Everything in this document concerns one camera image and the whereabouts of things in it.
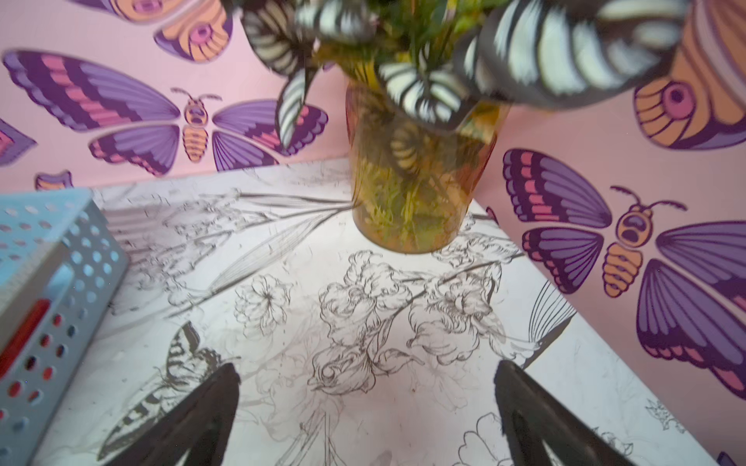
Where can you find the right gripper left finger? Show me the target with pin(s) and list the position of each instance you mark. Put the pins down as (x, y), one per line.
(196, 432)

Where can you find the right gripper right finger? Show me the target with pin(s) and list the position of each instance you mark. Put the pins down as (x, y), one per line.
(534, 423)

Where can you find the plain red sock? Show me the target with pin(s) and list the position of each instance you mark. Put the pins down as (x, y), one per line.
(27, 361)

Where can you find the light blue plastic basket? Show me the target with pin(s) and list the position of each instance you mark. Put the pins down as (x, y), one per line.
(60, 269)

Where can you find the potted plant in glass vase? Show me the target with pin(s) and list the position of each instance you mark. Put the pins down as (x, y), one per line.
(436, 62)

